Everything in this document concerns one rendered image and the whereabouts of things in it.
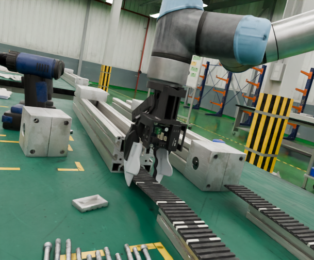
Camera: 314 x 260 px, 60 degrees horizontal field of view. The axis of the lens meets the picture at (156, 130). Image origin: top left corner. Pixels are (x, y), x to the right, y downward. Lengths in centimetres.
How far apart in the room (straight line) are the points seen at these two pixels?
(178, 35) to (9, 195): 38
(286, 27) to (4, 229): 57
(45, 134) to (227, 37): 43
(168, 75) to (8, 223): 33
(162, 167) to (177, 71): 20
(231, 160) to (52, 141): 41
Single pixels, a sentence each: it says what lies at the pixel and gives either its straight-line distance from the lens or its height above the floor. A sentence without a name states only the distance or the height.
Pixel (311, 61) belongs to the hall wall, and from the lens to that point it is 982.
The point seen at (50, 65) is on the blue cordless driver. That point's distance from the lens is 83.
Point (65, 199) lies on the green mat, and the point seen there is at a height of 78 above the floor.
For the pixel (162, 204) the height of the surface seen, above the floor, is 81.
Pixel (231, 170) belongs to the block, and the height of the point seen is 83.
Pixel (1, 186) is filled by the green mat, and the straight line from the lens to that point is 52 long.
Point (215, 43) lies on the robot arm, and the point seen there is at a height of 108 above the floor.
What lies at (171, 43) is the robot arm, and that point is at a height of 107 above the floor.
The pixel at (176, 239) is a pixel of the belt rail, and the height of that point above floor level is 79.
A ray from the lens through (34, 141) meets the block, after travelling 65.
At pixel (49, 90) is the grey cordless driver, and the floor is 88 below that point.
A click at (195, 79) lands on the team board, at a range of 622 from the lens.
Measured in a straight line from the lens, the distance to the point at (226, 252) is 38.
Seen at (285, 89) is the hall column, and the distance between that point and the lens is 394.
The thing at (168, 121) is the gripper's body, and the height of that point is 93.
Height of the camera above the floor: 100
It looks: 11 degrees down
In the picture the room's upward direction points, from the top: 12 degrees clockwise
